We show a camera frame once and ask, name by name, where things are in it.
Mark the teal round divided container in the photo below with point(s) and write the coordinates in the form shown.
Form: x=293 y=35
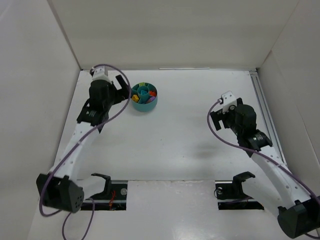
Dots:
x=141 y=106

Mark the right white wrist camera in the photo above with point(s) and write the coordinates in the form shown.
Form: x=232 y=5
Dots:
x=228 y=102

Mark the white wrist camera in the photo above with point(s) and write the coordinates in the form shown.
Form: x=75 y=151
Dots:
x=100 y=73
x=228 y=102

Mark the yellow lego brick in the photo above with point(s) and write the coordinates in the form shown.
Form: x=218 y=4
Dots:
x=135 y=98

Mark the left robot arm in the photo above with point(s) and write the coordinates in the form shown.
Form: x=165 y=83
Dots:
x=60 y=188

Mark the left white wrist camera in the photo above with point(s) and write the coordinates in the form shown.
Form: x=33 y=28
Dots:
x=100 y=73

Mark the teal square lego brick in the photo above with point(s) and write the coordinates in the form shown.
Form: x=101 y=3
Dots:
x=143 y=93

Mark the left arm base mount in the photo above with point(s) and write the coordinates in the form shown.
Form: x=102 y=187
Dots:
x=101 y=193

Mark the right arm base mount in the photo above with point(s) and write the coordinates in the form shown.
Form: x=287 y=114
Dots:
x=230 y=195

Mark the aluminium rail right edge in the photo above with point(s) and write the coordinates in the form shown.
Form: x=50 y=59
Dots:
x=266 y=114

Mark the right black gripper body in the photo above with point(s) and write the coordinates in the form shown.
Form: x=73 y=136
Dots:
x=223 y=120

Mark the orange round lego piece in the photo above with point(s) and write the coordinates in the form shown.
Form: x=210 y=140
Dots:
x=152 y=93

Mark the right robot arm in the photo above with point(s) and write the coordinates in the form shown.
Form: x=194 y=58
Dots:
x=295 y=206

